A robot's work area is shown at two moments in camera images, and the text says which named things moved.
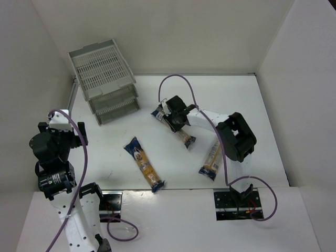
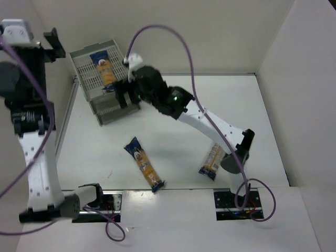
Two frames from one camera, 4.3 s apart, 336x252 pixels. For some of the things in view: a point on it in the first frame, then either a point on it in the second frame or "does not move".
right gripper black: x=172 y=120 → x=123 y=93
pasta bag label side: x=185 y=137 → x=106 y=72
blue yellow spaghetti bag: x=156 y=184 does not move
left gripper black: x=81 y=132 → x=42 y=50
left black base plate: x=109 y=206 does not move
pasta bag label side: x=210 y=166 does not move
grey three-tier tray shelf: x=105 y=80 does not move
